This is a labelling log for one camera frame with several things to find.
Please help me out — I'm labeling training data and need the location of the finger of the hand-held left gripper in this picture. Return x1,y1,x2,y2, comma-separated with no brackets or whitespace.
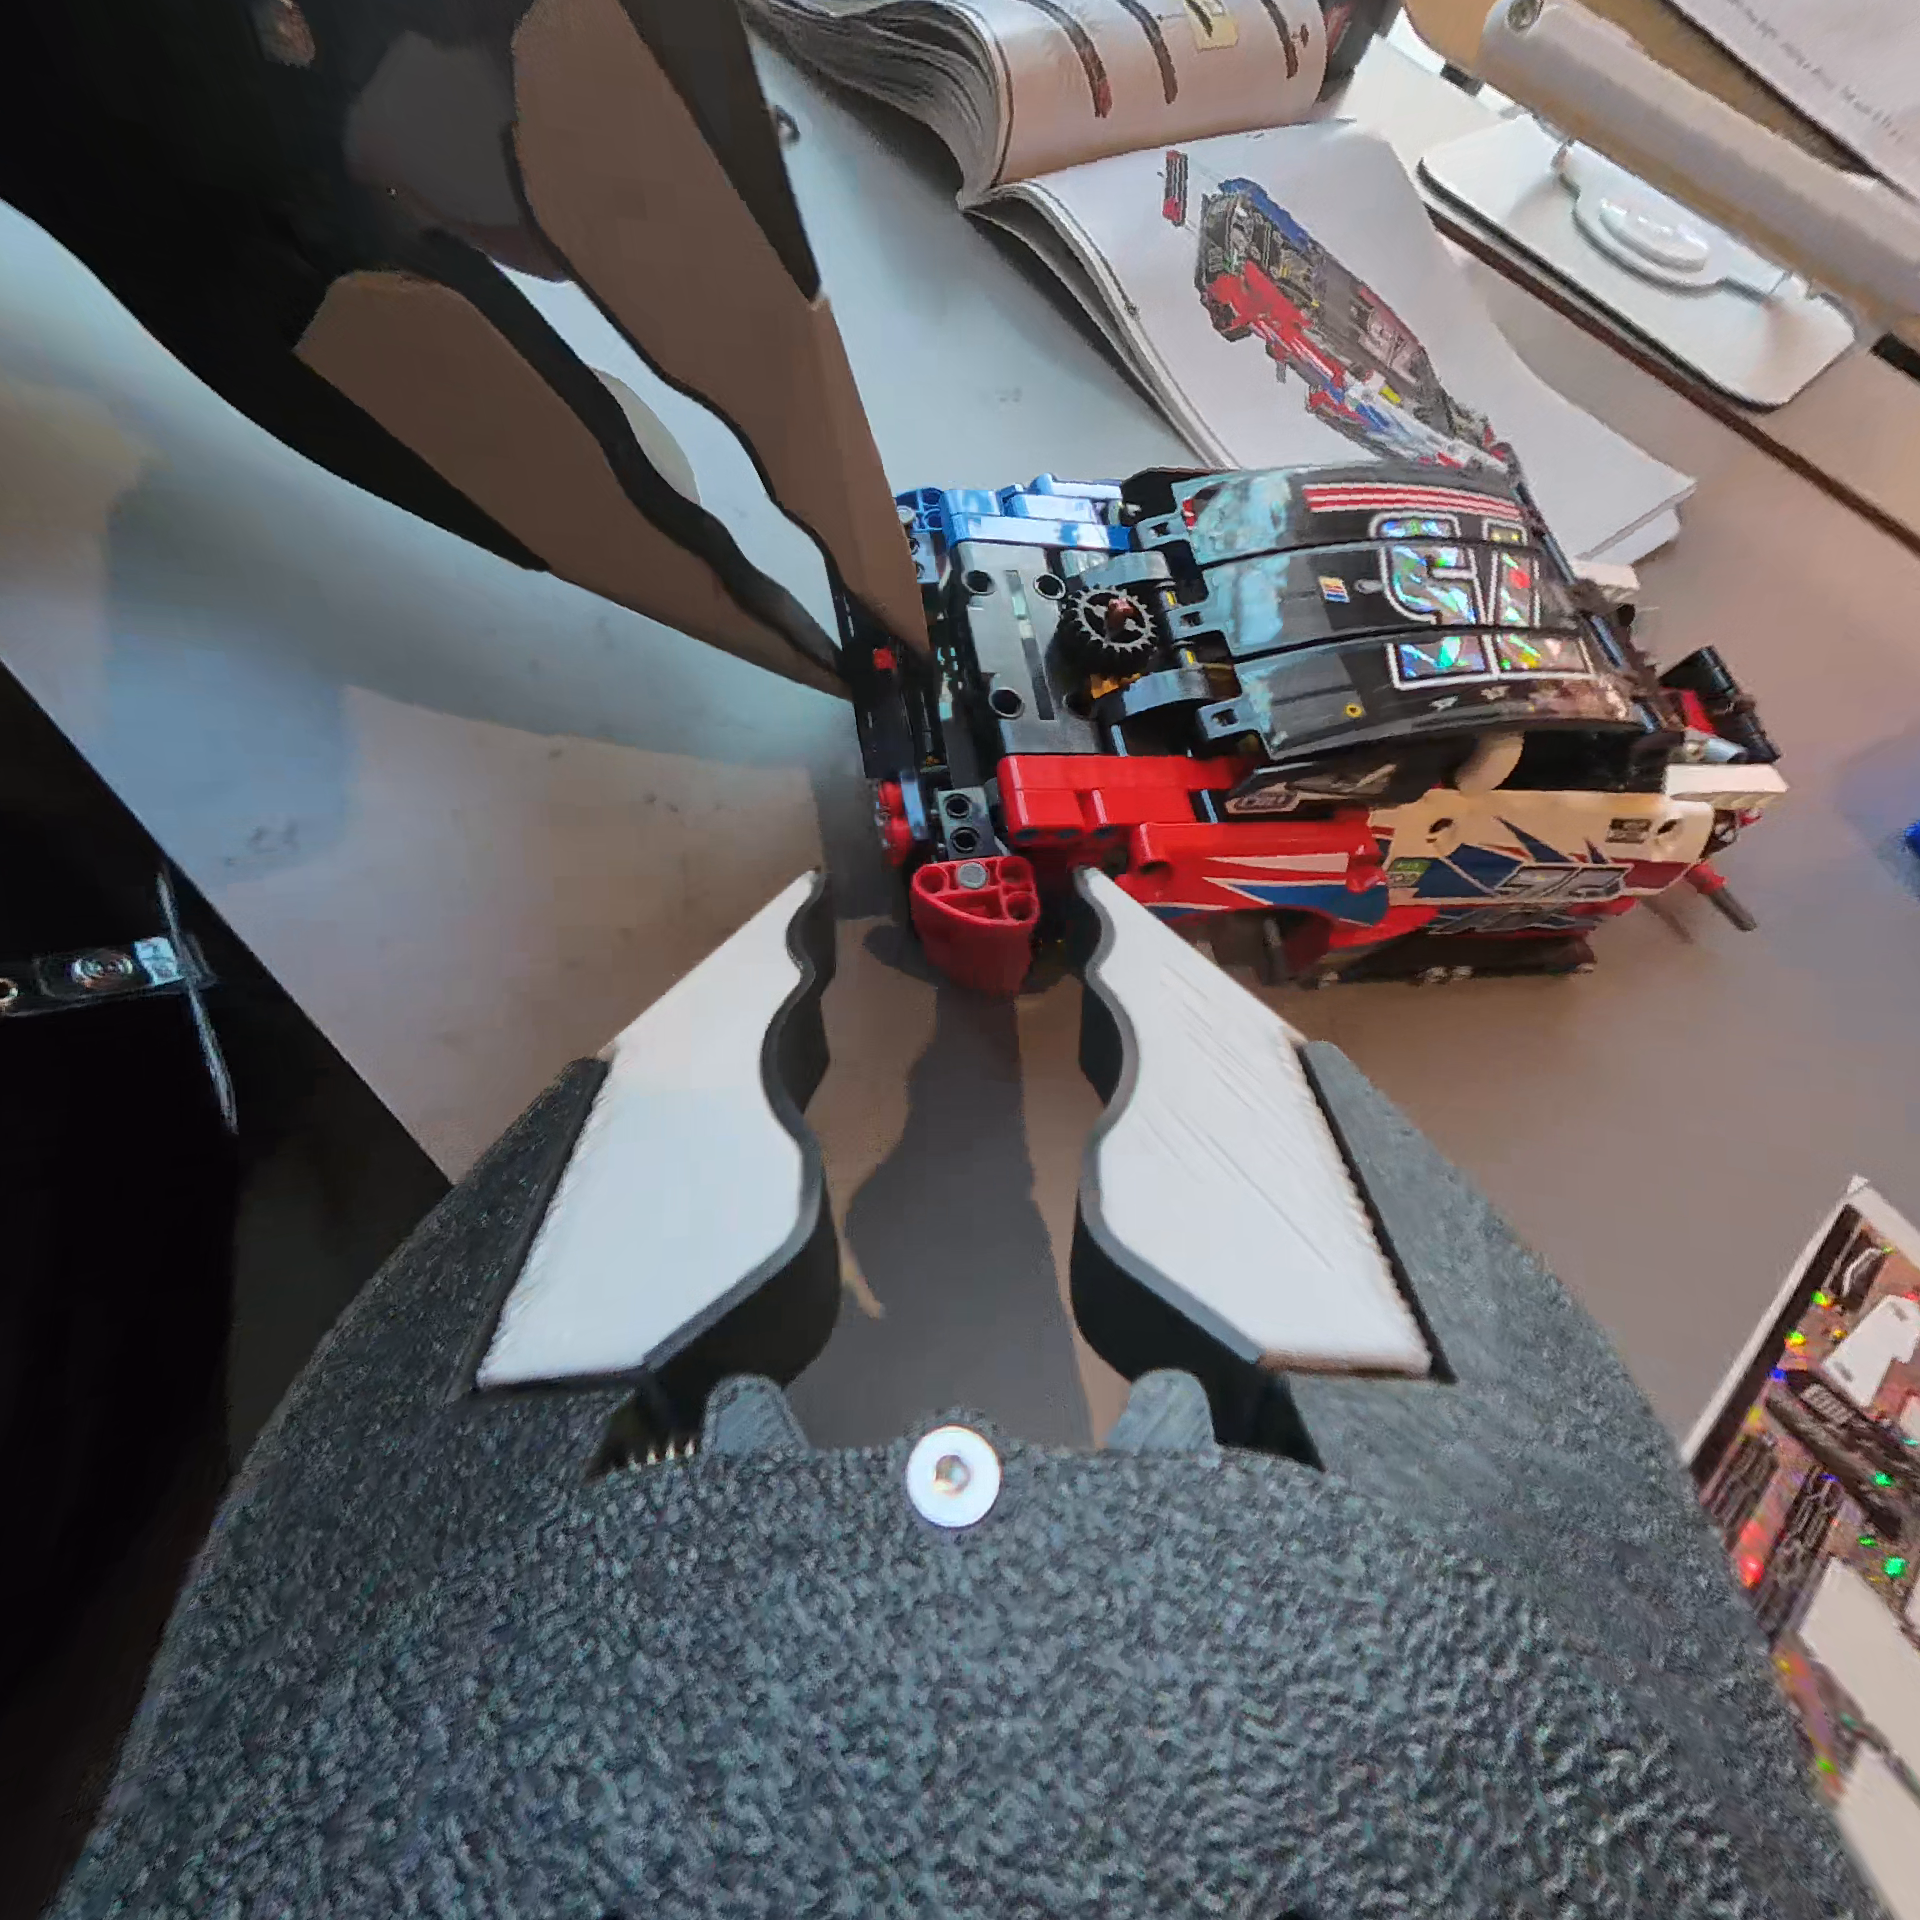
512,0,936,666
293,269,853,705

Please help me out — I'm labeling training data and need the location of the holographic sticker sheet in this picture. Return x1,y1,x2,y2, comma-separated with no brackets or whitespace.
1682,1177,1920,1920

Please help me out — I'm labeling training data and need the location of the grey desk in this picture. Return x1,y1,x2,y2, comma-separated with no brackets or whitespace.
0,31,1920,1592

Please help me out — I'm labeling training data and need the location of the clear badge clip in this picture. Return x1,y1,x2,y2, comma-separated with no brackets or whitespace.
0,934,221,1022

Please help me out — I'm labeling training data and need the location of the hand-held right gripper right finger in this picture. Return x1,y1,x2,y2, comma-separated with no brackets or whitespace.
1072,868,1438,1420

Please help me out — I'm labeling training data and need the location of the instruction booklet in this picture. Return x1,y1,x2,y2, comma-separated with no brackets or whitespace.
743,0,1697,569

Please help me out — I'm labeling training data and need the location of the printed instruction sheet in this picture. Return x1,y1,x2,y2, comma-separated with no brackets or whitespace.
1672,0,1920,197

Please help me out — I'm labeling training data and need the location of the red blue black brick car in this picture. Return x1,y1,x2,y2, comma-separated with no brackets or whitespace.
848,464,1790,998

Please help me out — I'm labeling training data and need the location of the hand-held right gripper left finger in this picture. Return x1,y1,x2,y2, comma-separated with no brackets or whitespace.
475,868,844,1420

